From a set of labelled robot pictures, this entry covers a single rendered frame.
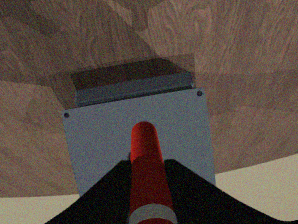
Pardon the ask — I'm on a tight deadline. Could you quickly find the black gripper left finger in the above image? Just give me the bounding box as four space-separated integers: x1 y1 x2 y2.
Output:
45 160 132 224

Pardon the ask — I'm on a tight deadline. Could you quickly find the grey sloped panel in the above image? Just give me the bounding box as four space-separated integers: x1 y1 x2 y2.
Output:
60 72 216 197

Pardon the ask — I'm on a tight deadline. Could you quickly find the red peg with white band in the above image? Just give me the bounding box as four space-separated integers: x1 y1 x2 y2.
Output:
129 121 178 224

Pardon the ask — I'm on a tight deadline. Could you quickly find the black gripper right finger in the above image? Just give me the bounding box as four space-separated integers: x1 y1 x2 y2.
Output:
164 159 298 224

